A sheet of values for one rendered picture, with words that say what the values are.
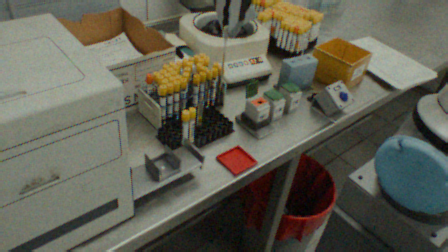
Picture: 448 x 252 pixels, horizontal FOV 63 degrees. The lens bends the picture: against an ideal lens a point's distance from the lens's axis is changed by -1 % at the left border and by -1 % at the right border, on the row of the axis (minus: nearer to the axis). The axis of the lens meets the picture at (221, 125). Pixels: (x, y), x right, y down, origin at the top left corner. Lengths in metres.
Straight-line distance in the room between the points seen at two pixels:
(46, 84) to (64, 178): 0.14
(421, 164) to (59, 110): 0.46
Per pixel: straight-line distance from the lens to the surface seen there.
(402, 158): 0.54
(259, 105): 0.89
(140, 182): 0.74
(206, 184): 0.79
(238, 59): 1.11
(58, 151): 0.55
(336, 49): 1.29
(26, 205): 0.59
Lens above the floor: 1.46
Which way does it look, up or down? 38 degrees down
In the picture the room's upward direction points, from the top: 7 degrees clockwise
